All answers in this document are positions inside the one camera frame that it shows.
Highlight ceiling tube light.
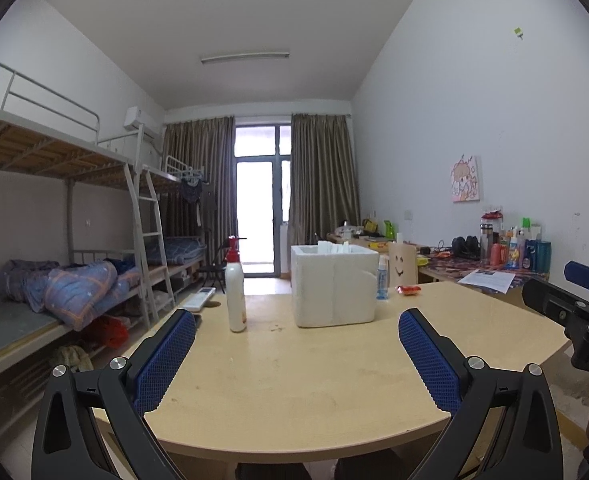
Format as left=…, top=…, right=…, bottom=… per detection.
left=200, top=51, right=290, bottom=66

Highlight brown curtain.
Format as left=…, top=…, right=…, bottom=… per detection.
left=289, top=113, right=361, bottom=241
left=162, top=116, right=238, bottom=266

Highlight clear thermos bottle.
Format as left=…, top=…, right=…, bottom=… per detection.
left=479, top=220, right=495, bottom=266

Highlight grey metal bunk bed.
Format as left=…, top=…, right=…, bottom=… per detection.
left=0, top=55, right=148, bottom=396
left=142, top=155, right=210, bottom=286

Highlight white remote control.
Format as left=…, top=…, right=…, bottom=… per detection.
left=182, top=287, right=216, bottom=312

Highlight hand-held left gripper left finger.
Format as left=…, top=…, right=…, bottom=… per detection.
left=32, top=308, right=198, bottom=480

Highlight white foam box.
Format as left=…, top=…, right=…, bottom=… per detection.
left=290, top=244, right=379, bottom=328

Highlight blue patterned quilt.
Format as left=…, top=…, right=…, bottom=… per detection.
left=0, top=259, right=142, bottom=331

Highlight red bag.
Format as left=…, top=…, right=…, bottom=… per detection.
left=87, top=315, right=128, bottom=348

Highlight light wooden desk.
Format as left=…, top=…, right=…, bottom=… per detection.
left=327, top=230, right=400, bottom=253

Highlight blue plaid mattress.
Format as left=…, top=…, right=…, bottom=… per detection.
left=144, top=236, right=208, bottom=266

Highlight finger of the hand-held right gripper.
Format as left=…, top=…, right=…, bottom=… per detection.
left=563, top=260, right=589, bottom=306
left=522, top=278, right=589, bottom=329

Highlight glass balcony door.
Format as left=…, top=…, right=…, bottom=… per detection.
left=234, top=122, right=294, bottom=277

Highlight wooden chair with smiley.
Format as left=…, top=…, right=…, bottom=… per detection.
left=388, top=241, right=418, bottom=286

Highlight cartoon wall poster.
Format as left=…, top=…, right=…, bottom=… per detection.
left=451, top=156, right=483, bottom=203

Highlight beige cloth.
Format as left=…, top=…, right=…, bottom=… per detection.
left=57, top=345, right=92, bottom=373

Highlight grey metal ladder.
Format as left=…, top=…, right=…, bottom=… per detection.
left=124, top=165, right=178, bottom=328

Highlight white air conditioner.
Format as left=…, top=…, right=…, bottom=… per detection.
left=123, top=106, right=158, bottom=140

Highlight printed paper sheet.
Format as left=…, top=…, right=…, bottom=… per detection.
left=457, top=269, right=516, bottom=293

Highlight hanging dark clothes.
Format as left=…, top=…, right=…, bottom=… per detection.
left=182, top=180, right=218, bottom=228

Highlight blue spray bottle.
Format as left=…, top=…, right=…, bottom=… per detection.
left=376, top=255, right=390, bottom=301

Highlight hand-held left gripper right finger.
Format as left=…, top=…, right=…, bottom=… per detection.
left=399, top=308, right=564, bottom=480

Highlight black headphones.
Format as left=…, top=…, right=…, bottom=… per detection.
left=451, top=236, right=481, bottom=261

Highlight black folding chair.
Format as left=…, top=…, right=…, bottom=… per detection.
left=197, top=240, right=248, bottom=292

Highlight white lotion bottle red pump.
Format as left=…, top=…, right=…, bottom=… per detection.
left=224, top=235, right=246, bottom=333

